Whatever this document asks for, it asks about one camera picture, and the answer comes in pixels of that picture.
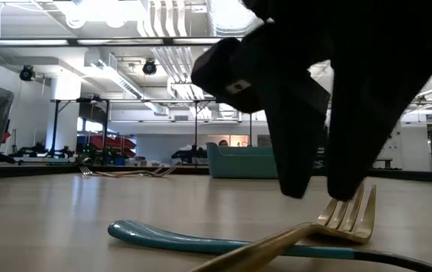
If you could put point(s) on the black hanging camera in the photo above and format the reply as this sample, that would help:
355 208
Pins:
27 73
149 68

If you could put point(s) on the red background object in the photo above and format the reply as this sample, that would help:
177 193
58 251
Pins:
114 145

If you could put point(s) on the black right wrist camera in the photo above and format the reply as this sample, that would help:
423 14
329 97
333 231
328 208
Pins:
223 75

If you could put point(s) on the wooden bench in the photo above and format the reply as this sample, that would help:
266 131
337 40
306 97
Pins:
384 160

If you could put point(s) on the black background robot arm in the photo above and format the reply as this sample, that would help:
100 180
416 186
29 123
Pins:
189 155
31 151

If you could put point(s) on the gold fork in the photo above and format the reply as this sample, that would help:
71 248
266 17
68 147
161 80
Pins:
261 249

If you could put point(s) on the teal plastic bin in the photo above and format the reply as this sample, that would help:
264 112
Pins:
238 162

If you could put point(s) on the person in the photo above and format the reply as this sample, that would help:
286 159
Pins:
223 143

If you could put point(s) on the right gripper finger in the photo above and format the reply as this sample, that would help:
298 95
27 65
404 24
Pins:
299 151
359 143

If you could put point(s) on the overhead light bar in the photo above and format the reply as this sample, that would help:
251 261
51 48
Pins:
168 41

